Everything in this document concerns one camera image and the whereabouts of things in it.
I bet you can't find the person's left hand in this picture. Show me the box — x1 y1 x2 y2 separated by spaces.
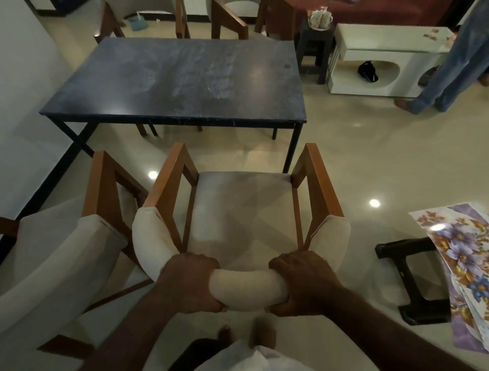
156 252 228 315

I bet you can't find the person's right hand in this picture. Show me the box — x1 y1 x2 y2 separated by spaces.
268 250 345 318

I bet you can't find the wooden chair with cream cushion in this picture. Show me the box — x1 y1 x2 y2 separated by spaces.
93 0 191 43
0 150 154 361
132 142 351 312
211 0 269 41

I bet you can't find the person's right forearm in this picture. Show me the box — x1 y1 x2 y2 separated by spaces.
325 281 472 371

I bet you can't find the person's left forearm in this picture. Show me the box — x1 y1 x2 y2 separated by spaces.
79 300 180 371

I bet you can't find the person's right foot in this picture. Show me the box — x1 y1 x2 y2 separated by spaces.
250 317 277 349

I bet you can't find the person's white garment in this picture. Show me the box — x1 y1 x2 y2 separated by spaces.
206 339 308 371

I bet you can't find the black plastic stool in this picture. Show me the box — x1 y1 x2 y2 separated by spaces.
297 21 337 85
375 237 452 326

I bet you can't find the floral plastic table cover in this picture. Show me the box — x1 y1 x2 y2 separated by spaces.
408 203 489 354

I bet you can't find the dark marble dining table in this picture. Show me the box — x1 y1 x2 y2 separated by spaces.
39 37 307 174

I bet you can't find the black cap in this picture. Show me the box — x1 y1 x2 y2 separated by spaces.
358 61 379 83

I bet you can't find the white console table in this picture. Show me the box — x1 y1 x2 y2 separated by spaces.
327 24 456 98

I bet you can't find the tray of patterned cups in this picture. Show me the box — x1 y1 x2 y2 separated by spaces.
307 6 334 31

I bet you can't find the teal bucket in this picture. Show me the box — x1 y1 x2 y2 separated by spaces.
127 12 148 31

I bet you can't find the maroon sofa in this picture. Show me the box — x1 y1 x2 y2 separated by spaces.
266 0 461 39

